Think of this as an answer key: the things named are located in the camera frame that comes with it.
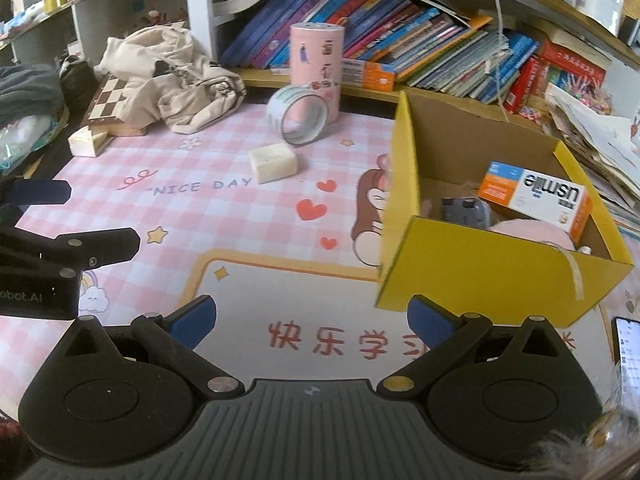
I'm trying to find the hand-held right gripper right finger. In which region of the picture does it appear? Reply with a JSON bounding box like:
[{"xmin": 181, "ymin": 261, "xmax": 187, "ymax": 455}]
[{"xmin": 376, "ymin": 296, "xmax": 573, "ymax": 401}]

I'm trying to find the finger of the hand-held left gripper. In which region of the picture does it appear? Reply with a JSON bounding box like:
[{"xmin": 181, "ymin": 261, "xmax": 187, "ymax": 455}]
[
  {"xmin": 0, "ymin": 179, "xmax": 72, "ymax": 228},
  {"xmin": 0, "ymin": 227, "xmax": 141, "ymax": 279}
]

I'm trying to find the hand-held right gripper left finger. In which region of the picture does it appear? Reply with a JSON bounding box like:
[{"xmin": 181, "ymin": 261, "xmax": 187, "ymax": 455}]
[{"xmin": 65, "ymin": 295, "xmax": 246, "ymax": 401}]

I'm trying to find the yellow-edged cardboard box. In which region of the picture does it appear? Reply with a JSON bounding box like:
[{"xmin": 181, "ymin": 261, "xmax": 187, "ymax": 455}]
[{"xmin": 375, "ymin": 91, "xmax": 635, "ymax": 325}]

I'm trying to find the grey plastic device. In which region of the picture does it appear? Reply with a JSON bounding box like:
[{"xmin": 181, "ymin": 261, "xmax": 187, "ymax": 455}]
[{"xmin": 440, "ymin": 196, "xmax": 494, "ymax": 227}]

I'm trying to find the pink plush toy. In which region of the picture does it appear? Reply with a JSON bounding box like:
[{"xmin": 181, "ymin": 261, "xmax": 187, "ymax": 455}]
[{"xmin": 487, "ymin": 217, "xmax": 577, "ymax": 249}]

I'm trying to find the orange and white box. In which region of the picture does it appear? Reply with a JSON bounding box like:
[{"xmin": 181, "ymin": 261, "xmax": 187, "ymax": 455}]
[{"xmin": 476, "ymin": 161, "xmax": 593, "ymax": 245}]

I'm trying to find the clear plastic bag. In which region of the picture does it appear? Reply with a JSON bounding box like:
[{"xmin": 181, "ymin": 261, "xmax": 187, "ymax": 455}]
[{"xmin": 0, "ymin": 114, "xmax": 69, "ymax": 173}]

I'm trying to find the pale wooden block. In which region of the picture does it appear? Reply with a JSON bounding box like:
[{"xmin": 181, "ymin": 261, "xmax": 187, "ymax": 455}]
[{"xmin": 67, "ymin": 125, "xmax": 118, "ymax": 157}]

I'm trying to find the pink checked desk mat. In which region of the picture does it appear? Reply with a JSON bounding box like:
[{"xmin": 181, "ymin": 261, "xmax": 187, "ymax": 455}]
[{"xmin": 0, "ymin": 100, "xmax": 640, "ymax": 428}]

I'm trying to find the dark grey cloth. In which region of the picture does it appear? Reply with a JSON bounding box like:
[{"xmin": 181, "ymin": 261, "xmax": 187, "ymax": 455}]
[{"xmin": 0, "ymin": 64, "xmax": 66, "ymax": 127}]

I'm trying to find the wooden chessboard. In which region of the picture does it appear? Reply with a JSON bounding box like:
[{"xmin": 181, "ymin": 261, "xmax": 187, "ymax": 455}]
[{"xmin": 82, "ymin": 74, "xmax": 151, "ymax": 137}]

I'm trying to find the clear plastic strip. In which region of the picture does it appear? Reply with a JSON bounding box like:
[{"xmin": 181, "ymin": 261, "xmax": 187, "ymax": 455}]
[{"xmin": 542, "ymin": 241, "xmax": 586, "ymax": 302}]

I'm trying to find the cream sponge block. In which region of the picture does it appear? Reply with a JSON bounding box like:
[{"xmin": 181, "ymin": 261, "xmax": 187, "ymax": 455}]
[{"xmin": 248, "ymin": 143, "xmax": 299, "ymax": 184}]

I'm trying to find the beige cloth bag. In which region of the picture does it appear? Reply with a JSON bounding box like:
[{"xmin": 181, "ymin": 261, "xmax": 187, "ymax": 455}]
[{"xmin": 95, "ymin": 22, "xmax": 247, "ymax": 135}]

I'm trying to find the grey fluffy fur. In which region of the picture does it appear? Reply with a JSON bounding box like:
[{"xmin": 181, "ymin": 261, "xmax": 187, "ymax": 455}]
[{"xmin": 520, "ymin": 410, "xmax": 640, "ymax": 480}]

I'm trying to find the smartphone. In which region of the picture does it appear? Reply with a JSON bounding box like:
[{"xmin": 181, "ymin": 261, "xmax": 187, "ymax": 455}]
[{"xmin": 612, "ymin": 316, "xmax": 640, "ymax": 412}]

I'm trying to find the clear tape roll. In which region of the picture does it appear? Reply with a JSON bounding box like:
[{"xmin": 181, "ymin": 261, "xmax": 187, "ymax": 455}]
[{"xmin": 266, "ymin": 85, "xmax": 331, "ymax": 148}]

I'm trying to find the grey and wood bookshelf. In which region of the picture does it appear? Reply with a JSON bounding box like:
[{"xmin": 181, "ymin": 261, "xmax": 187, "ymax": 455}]
[{"xmin": 0, "ymin": 0, "xmax": 640, "ymax": 128}]

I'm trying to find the orange tissue packet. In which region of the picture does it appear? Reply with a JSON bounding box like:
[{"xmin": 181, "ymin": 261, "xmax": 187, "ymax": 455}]
[{"xmin": 341, "ymin": 58, "xmax": 397, "ymax": 92}]

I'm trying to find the pile of papers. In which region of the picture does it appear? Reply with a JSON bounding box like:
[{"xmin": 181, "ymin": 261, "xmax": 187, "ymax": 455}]
[{"xmin": 545, "ymin": 82, "xmax": 640, "ymax": 233}]

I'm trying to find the bundle of colourful sticks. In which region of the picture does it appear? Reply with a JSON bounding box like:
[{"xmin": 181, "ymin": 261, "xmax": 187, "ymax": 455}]
[{"xmin": 550, "ymin": 70, "xmax": 614, "ymax": 112}]

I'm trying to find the row of colourful books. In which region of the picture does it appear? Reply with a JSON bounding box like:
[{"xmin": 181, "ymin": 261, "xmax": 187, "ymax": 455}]
[{"xmin": 220, "ymin": 0, "xmax": 542, "ymax": 111}]

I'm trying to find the pink sticker-covered cylinder container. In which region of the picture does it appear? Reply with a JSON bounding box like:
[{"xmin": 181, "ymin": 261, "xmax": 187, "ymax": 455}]
[{"xmin": 290, "ymin": 22, "xmax": 346, "ymax": 122}]

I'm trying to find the thick red book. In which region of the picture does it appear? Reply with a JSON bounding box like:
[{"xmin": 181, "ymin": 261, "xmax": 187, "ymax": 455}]
[{"xmin": 537, "ymin": 40, "xmax": 609, "ymax": 86}]

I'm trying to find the white wrapped roll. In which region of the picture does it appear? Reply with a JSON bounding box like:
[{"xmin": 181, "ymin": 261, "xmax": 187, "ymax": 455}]
[{"xmin": 575, "ymin": 0, "xmax": 626, "ymax": 36}]

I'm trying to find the white cable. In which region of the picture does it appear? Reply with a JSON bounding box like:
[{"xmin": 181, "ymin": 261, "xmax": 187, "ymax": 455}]
[{"xmin": 477, "ymin": 0, "xmax": 512, "ymax": 122}]

